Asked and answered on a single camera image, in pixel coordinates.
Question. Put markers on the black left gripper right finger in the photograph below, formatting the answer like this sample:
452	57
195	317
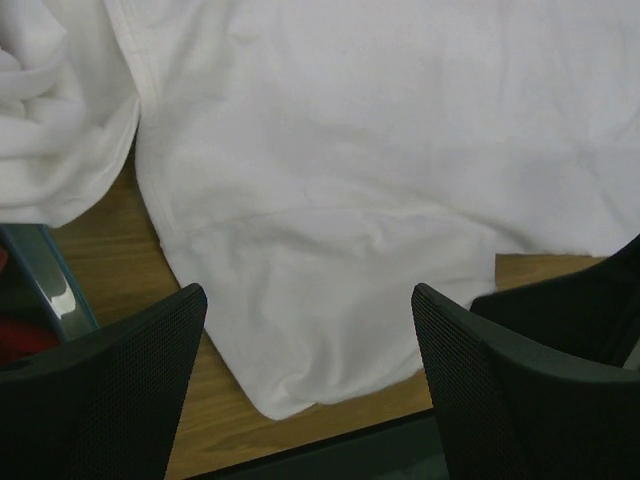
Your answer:
508	407

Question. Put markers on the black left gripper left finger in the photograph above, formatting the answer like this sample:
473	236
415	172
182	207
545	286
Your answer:
106	405

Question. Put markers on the white printed t-shirt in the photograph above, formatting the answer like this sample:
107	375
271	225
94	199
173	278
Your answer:
309	162

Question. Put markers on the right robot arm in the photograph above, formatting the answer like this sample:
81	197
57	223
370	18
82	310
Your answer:
592	314

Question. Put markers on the dark red t-shirt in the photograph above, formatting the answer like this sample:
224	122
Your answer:
25	327

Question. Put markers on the teal plastic bin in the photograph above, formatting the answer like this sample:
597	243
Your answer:
50	279

